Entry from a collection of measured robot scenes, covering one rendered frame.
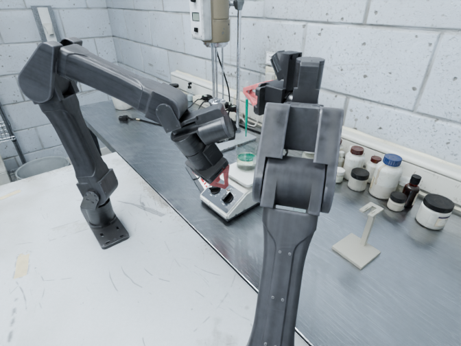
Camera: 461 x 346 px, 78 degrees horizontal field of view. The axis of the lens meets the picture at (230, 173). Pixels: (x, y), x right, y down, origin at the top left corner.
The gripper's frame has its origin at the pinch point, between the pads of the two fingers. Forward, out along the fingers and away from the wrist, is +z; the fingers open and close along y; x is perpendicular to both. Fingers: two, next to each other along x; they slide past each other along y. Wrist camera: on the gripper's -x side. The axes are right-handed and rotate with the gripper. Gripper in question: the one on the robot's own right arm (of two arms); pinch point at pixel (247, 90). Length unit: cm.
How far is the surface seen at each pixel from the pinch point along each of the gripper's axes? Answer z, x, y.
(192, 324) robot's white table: -25, 32, 37
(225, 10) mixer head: 30.1, -17.1, -17.8
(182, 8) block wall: 107, -16, -50
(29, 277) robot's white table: 7, 32, 58
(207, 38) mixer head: 31.4, -9.2, -11.0
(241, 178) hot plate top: -3.8, 23.1, 5.2
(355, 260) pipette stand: -37.5, 31.3, 0.3
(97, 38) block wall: 237, 9, -40
